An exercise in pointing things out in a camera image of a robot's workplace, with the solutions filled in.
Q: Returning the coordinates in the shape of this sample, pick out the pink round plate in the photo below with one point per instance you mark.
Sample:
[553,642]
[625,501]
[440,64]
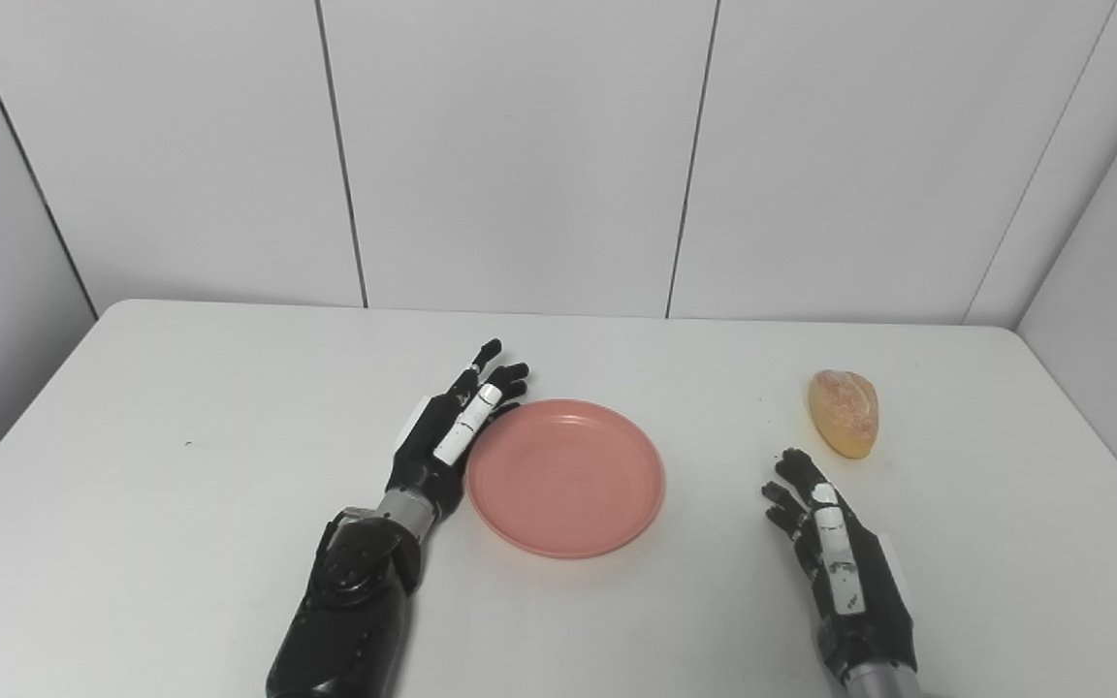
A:
[566,478]

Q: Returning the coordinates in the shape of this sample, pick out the golden bread roll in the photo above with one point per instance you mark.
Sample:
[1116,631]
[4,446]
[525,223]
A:
[845,412]

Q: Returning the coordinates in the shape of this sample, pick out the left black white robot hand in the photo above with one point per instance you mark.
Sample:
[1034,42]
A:
[423,456]

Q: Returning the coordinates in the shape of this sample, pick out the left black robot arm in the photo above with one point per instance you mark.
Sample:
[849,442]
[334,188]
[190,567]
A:
[350,611]

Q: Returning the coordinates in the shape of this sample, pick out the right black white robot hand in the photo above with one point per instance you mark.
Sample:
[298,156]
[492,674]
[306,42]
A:
[883,611]

